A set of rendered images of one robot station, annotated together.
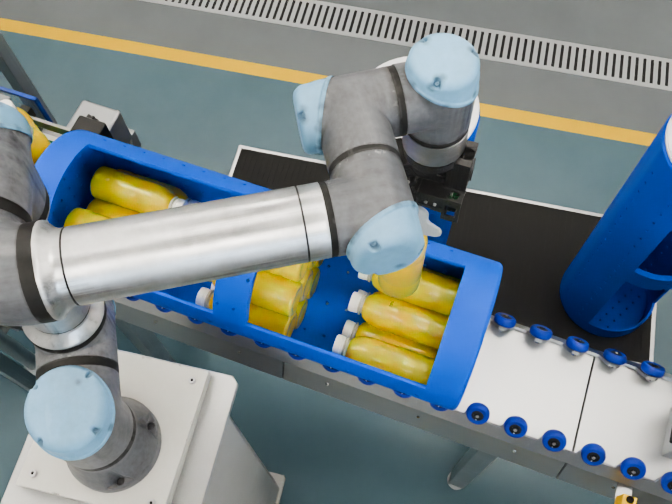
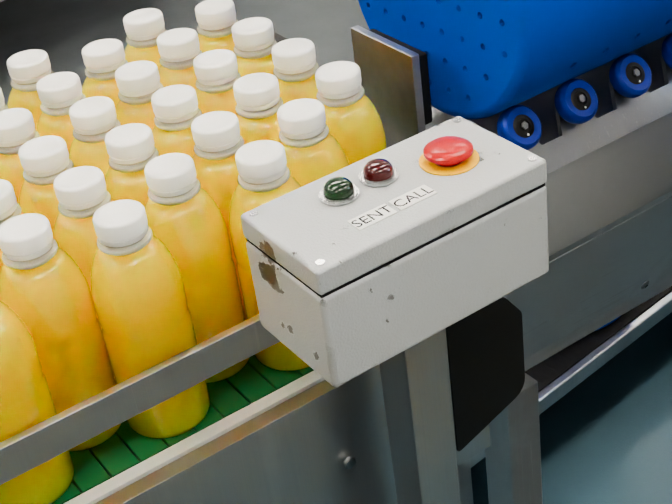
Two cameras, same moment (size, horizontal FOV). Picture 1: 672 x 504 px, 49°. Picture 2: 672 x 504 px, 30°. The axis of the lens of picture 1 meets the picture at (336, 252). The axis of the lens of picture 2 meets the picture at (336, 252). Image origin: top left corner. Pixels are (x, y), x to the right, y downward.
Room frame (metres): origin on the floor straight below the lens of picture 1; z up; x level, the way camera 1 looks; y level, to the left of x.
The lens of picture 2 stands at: (0.16, 1.53, 1.56)
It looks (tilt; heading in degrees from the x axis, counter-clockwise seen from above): 34 degrees down; 307
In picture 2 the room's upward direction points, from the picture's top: 8 degrees counter-clockwise
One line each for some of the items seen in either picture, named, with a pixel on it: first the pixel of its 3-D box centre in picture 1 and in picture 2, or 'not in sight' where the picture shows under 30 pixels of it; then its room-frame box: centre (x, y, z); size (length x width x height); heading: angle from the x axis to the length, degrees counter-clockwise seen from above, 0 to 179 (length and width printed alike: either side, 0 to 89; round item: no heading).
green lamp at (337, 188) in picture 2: not in sight; (338, 188); (0.61, 0.92, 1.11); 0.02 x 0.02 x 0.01
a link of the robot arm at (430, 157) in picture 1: (435, 130); not in sight; (0.48, -0.12, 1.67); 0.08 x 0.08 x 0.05
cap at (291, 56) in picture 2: not in sight; (293, 55); (0.80, 0.72, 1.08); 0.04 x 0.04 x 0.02
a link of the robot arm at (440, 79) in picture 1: (437, 91); not in sight; (0.48, -0.12, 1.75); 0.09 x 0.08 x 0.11; 100
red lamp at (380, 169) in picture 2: not in sight; (378, 169); (0.60, 0.89, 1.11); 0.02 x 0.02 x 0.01
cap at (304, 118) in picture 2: not in sight; (301, 118); (0.72, 0.81, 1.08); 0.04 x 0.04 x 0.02
